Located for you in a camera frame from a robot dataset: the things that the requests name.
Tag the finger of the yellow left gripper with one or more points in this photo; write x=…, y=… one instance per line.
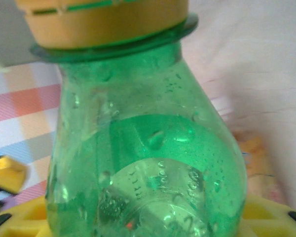
x=7, y=172

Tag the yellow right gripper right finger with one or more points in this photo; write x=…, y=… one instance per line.
x=266, y=222

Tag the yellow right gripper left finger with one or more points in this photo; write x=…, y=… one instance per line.
x=27, y=222

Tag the green plastic bottle yellow cap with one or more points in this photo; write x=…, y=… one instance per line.
x=138, y=123

